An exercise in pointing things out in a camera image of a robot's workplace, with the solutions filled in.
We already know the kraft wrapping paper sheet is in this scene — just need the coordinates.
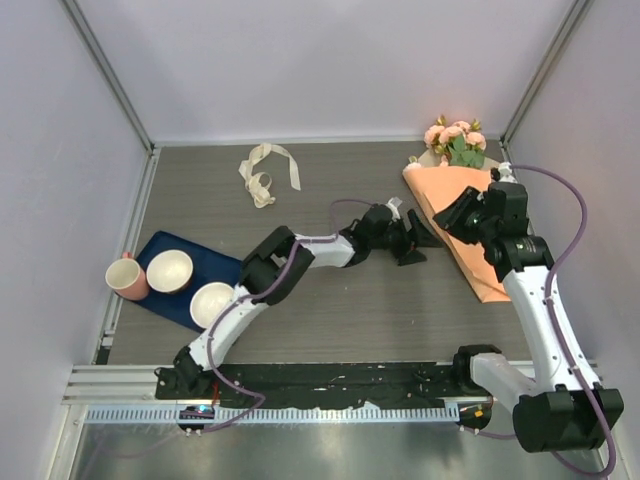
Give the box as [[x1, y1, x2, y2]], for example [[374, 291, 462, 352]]
[[402, 151, 510, 303]]

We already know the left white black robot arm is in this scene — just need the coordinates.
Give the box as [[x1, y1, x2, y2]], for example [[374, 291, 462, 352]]
[[156, 201, 442, 399]]

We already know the white bowl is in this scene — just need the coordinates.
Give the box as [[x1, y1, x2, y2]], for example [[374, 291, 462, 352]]
[[189, 282, 234, 330]]

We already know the slotted white cable duct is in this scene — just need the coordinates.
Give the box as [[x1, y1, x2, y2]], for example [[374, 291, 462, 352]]
[[85, 403, 459, 425]]

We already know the pink cup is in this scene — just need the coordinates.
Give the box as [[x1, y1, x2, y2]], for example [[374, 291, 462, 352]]
[[105, 252, 150, 301]]

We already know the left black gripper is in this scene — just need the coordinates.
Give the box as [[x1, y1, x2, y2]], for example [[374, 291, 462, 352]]
[[368, 209, 441, 265]]

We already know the cream ribbon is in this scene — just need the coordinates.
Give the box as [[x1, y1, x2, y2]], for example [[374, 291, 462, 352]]
[[238, 143, 301, 209]]

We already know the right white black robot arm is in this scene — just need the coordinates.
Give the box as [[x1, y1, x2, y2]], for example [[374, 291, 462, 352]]
[[434, 182, 624, 453]]

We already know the brown rimmed cream bowl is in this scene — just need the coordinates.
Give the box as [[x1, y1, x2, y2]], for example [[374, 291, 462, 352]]
[[146, 249, 194, 294]]

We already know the dark blue tray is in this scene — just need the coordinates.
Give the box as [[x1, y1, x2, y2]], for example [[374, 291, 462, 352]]
[[134, 230, 242, 333]]

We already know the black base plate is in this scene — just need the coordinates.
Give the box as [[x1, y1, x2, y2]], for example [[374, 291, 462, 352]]
[[154, 362, 514, 409]]

